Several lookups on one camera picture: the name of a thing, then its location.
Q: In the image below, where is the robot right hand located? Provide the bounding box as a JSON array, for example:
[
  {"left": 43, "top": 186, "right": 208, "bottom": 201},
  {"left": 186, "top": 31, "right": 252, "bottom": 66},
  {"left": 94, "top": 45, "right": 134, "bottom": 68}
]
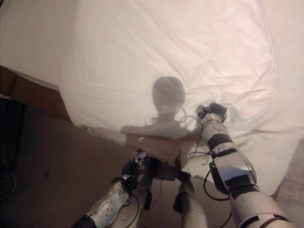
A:
[{"left": 195, "top": 102, "right": 228, "bottom": 119}]

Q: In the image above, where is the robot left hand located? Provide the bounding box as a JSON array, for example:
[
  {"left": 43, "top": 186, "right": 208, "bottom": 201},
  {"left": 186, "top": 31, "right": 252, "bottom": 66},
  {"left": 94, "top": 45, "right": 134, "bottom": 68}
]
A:
[{"left": 122, "top": 149, "right": 149, "bottom": 180}]

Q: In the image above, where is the white bed sheet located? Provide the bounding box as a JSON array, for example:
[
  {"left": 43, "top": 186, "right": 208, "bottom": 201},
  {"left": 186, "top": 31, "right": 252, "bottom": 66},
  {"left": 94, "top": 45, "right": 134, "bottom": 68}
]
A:
[{"left": 58, "top": 0, "right": 304, "bottom": 198}]

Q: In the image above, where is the beige bed base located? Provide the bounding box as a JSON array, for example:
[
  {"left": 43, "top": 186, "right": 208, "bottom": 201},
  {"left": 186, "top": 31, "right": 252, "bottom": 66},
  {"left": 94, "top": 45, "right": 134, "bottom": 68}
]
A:
[{"left": 76, "top": 123, "right": 183, "bottom": 172}]

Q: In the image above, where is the silver robot left leg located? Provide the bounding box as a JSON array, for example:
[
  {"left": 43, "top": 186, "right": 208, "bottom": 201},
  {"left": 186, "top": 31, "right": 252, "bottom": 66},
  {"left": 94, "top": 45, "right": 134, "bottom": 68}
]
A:
[{"left": 138, "top": 170, "right": 155, "bottom": 212}]

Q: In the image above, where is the silver robot leg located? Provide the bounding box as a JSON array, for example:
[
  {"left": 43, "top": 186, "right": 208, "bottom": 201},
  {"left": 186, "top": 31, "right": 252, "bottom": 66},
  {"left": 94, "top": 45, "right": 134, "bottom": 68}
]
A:
[
  {"left": 138, "top": 170, "right": 155, "bottom": 212},
  {"left": 172, "top": 172, "right": 210, "bottom": 228}
]

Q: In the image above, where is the silver robot right leg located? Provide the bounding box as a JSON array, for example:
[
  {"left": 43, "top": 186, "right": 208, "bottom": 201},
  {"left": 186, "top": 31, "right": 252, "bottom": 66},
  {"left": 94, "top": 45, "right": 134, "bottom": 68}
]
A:
[{"left": 172, "top": 172, "right": 210, "bottom": 228}]

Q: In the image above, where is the brown wooden panel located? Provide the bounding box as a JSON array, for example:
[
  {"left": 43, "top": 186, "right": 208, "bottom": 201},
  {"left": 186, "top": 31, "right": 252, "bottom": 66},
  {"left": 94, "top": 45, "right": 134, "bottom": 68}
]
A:
[{"left": 0, "top": 65, "right": 75, "bottom": 124}]

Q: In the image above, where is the dark furniture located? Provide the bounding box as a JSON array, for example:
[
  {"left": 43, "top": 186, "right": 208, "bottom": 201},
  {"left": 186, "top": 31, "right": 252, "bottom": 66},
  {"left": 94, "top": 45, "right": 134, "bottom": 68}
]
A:
[{"left": 0, "top": 93, "right": 27, "bottom": 172}]

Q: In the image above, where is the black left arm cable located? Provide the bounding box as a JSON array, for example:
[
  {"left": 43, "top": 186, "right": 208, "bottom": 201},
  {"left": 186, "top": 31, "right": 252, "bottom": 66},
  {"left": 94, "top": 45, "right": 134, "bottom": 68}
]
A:
[{"left": 123, "top": 193, "right": 141, "bottom": 228}]

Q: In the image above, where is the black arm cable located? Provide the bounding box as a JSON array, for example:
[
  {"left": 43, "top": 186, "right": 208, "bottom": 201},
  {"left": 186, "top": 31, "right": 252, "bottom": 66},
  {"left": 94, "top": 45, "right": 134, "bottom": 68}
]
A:
[
  {"left": 203, "top": 162, "right": 233, "bottom": 200},
  {"left": 123, "top": 193, "right": 141, "bottom": 228}
]

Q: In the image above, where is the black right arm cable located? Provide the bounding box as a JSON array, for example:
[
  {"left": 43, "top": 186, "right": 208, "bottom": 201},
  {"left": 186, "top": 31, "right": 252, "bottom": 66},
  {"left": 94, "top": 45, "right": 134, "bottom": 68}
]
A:
[{"left": 203, "top": 162, "right": 233, "bottom": 200}]

